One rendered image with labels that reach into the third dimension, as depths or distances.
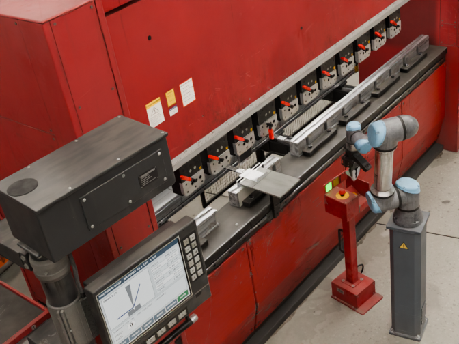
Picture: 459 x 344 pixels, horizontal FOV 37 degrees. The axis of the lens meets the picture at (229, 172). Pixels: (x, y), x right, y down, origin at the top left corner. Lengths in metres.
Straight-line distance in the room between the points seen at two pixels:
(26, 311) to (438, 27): 3.47
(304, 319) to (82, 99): 2.27
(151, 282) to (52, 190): 0.51
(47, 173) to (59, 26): 0.49
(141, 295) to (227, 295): 1.32
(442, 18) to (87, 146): 3.47
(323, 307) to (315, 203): 0.66
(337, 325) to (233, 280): 0.83
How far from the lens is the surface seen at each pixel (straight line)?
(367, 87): 4.48
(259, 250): 3.65
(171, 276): 2.35
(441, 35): 5.21
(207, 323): 3.50
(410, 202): 3.46
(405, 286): 3.78
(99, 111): 2.45
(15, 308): 3.21
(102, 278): 2.18
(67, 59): 2.33
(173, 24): 2.94
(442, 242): 4.68
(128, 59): 2.78
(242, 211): 3.57
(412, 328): 3.98
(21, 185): 2.08
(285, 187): 3.48
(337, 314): 4.18
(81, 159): 2.12
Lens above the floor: 2.95
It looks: 32 degrees down
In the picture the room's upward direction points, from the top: 10 degrees counter-clockwise
